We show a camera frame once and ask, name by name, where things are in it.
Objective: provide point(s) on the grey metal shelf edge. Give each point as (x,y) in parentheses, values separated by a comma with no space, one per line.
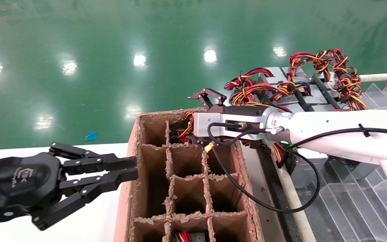
(264,225)

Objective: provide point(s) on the black rail strip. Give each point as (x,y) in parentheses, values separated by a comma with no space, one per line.
(270,181)

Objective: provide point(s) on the brown cardboard divider box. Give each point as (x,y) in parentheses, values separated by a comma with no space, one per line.
(153,188)

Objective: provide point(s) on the transparent acrylic rack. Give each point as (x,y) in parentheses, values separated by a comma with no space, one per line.
(358,208)

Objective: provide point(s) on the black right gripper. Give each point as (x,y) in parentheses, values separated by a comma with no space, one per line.
(240,109)

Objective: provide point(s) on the blue floor scrap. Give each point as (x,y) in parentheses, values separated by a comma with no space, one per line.
(91,136)

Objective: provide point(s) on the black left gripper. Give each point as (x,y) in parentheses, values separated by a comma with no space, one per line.
(18,185)

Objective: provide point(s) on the white round pole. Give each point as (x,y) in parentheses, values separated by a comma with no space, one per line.
(381,77)

